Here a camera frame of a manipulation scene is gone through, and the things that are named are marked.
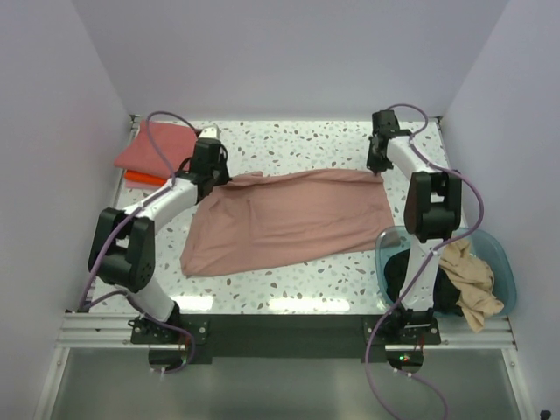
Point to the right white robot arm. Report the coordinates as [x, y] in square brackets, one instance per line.
[431, 214]

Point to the translucent blue plastic bin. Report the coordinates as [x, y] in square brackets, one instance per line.
[393, 240]

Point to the folded orange t-shirt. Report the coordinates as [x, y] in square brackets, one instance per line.
[143, 178]

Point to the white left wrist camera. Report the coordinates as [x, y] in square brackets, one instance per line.
[211, 132]

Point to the aluminium front rail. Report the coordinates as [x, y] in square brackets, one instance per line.
[104, 330]

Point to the beige t-shirt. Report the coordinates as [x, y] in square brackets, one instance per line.
[474, 280]

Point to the dusty pink printed t-shirt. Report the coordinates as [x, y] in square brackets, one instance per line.
[257, 222]

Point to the folded salmon pink t-shirt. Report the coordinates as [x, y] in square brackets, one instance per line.
[159, 150]

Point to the black t-shirt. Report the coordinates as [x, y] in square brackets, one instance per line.
[445, 294]

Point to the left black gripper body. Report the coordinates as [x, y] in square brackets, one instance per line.
[220, 172]

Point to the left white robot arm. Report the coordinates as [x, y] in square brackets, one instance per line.
[123, 252]

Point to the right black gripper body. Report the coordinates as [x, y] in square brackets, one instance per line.
[375, 161]

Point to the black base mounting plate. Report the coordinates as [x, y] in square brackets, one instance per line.
[199, 339]

